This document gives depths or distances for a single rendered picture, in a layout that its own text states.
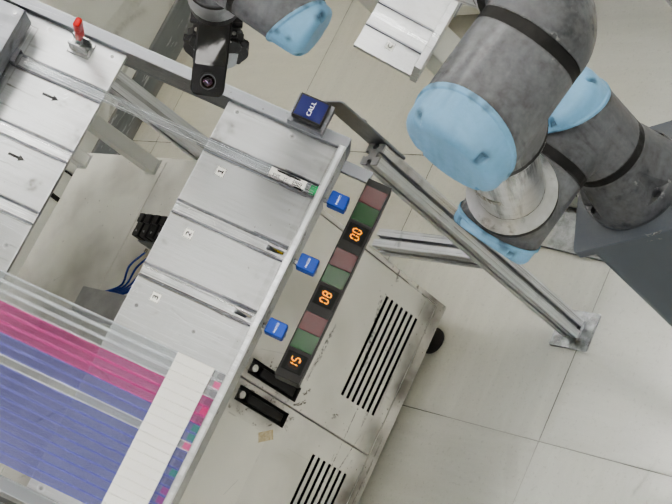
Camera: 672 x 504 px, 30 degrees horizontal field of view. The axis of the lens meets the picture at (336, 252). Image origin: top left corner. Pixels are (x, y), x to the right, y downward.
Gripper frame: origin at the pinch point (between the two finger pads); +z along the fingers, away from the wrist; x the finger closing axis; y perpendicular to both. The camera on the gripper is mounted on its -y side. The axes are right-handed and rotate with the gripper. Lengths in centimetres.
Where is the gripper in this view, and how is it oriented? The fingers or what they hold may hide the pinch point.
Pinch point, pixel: (217, 68)
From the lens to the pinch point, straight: 184.8
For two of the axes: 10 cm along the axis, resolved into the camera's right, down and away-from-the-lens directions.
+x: -9.9, -1.0, -0.5
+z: -0.7, 2.2, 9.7
